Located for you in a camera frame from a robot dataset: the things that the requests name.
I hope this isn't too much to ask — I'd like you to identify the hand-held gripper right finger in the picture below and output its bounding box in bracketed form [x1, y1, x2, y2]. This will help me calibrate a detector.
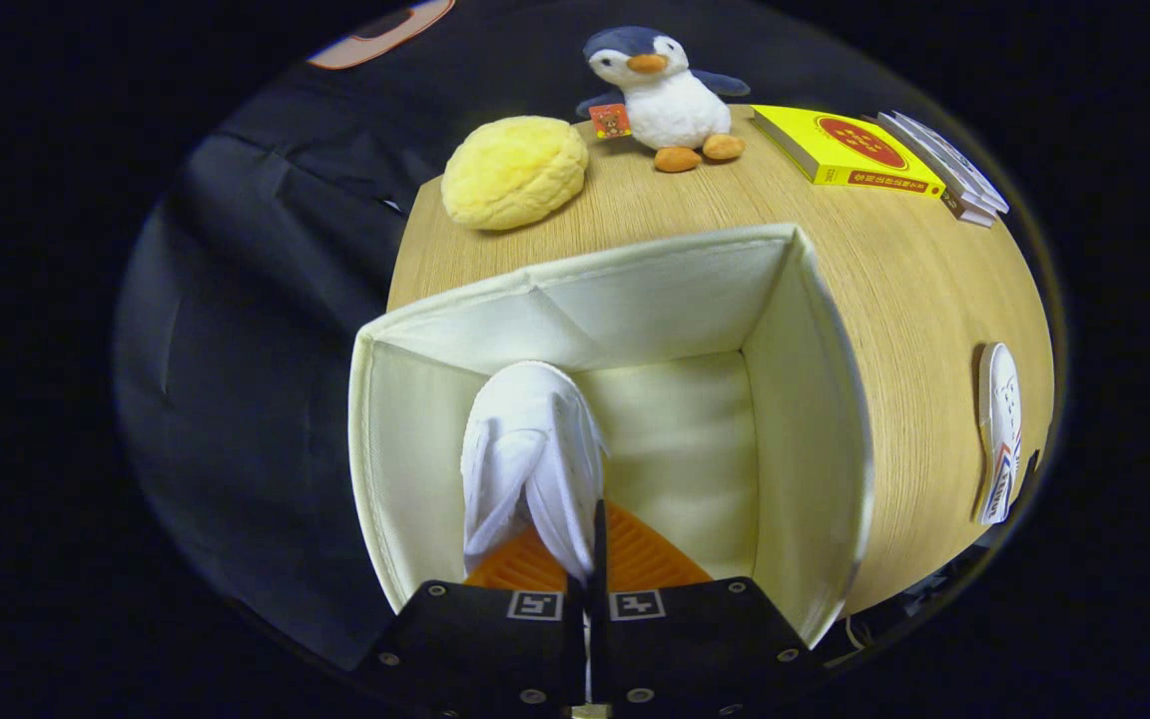
[590, 497, 821, 719]

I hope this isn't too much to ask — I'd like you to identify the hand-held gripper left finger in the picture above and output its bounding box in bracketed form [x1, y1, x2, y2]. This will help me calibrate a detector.
[353, 519, 591, 719]

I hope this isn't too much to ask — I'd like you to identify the penguin plush toy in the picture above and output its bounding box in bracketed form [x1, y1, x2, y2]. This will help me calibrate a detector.
[575, 25, 751, 174]

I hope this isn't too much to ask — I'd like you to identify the white illustrated book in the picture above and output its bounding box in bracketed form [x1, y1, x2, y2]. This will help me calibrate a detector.
[889, 110, 1010, 214]

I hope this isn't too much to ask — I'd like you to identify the yellow plush bun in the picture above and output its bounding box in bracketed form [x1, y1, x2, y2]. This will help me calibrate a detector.
[440, 115, 591, 233]

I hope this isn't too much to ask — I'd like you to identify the yellow book red circle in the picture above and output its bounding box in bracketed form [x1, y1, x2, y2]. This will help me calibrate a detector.
[750, 104, 947, 199]

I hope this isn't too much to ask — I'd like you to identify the plain white book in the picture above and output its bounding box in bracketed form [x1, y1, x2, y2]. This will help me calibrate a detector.
[879, 115, 1000, 219]

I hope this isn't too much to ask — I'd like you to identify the cream fabric storage box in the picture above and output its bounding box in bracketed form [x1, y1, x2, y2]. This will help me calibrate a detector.
[347, 222, 875, 650]

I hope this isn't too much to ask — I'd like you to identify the white striped canvas shoe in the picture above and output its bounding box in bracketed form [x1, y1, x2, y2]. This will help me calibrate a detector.
[974, 343, 1023, 526]
[460, 359, 608, 585]

